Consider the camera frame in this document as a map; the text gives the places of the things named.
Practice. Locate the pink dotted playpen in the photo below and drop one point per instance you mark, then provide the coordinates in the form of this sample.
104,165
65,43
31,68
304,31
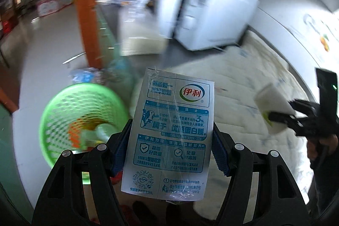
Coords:
53,3

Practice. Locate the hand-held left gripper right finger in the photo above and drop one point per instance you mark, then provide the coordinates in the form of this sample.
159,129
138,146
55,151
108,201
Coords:
219,154

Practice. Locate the person's right hand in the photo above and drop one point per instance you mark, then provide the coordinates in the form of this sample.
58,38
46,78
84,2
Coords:
317,149

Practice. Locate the green mesh plastic basket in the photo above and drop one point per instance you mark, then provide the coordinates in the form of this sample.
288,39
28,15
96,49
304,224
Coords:
68,109

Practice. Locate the person's right forearm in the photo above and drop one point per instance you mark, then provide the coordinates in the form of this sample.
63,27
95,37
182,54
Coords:
327,189

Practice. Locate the orange wafer packet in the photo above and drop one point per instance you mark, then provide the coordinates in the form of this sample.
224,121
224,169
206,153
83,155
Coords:
75,136

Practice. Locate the white and blue milk carton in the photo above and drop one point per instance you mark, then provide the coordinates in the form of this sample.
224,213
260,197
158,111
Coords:
169,136

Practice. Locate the cream quilted cloth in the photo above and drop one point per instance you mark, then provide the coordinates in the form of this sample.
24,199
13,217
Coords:
251,77

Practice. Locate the white cabinet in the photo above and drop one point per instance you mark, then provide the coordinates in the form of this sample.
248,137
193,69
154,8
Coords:
209,9

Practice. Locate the clear plastic bottles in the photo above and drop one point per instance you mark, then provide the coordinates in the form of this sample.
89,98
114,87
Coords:
87,75

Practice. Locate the red plastic stool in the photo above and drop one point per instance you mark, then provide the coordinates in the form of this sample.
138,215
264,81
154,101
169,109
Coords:
117,179

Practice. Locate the thin metal stick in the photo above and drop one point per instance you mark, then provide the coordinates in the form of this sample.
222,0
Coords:
74,58

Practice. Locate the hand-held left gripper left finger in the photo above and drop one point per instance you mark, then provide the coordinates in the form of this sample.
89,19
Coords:
120,151

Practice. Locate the small red stool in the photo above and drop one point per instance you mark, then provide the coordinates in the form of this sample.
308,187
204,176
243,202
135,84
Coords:
7,27

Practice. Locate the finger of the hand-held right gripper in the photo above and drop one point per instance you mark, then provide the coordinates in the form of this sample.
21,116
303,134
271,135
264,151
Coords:
304,106
288,119

